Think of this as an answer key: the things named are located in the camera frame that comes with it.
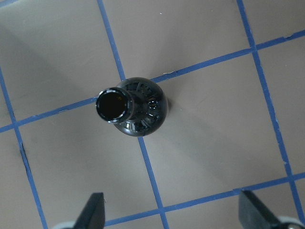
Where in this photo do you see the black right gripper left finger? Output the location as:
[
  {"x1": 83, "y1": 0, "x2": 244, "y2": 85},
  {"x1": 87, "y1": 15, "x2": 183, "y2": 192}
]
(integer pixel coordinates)
[{"x1": 73, "y1": 192, "x2": 105, "y2": 229}]

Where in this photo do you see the dark wine bottle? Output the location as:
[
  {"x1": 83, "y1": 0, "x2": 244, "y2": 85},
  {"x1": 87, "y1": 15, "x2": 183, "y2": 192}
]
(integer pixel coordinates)
[{"x1": 96, "y1": 77, "x2": 168, "y2": 137}]

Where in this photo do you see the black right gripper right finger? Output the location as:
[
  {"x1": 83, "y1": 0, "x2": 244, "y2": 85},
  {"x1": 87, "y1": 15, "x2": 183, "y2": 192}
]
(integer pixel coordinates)
[{"x1": 238, "y1": 190, "x2": 282, "y2": 229}]

